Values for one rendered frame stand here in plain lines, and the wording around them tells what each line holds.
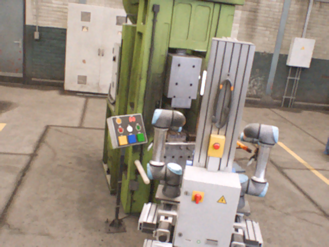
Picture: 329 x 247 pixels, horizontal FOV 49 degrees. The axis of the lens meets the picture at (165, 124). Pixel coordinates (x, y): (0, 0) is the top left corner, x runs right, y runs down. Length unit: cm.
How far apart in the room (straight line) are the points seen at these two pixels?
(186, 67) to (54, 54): 634
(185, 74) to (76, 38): 552
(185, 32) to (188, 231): 200
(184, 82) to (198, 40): 45
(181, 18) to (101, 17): 523
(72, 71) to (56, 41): 98
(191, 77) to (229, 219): 168
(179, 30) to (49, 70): 636
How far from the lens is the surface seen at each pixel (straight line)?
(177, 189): 278
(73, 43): 876
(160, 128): 261
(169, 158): 364
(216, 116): 218
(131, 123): 334
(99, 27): 868
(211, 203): 220
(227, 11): 374
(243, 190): 276
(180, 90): 351
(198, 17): 363
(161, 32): 351
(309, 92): 1110
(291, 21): 1048
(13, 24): 962
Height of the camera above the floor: 214
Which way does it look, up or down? 17 degrees down
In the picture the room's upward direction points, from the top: 7 degrees clockwise
